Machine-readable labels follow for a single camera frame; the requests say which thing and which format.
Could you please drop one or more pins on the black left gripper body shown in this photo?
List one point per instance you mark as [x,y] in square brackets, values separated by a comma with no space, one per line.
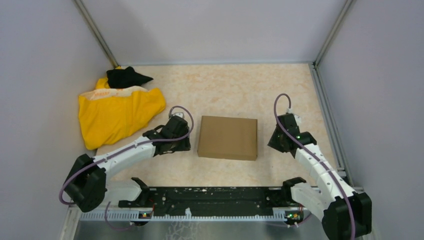
[181,145]

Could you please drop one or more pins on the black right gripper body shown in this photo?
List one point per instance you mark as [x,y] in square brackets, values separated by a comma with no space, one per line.
[276,142]

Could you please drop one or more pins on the brown cardboard box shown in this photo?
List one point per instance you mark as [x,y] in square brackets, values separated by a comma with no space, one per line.
[229,138]

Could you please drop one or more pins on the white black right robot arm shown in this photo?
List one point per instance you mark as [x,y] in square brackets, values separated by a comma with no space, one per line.
[344,213]

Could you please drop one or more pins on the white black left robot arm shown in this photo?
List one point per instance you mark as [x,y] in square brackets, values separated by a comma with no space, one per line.
[89,183]

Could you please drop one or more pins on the yellow cloth garment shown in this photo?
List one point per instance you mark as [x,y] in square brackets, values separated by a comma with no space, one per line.
[107,115]

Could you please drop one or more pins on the black cloth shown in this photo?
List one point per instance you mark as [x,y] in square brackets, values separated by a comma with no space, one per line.
[126,78]

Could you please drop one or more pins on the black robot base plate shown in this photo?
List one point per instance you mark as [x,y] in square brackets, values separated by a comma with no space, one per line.
[295,212]

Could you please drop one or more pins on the white slotted cable duct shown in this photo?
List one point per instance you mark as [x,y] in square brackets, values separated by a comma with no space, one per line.
[135,216]

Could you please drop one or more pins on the aluminium frame rail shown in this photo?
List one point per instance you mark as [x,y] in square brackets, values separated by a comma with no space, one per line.
[135,196]

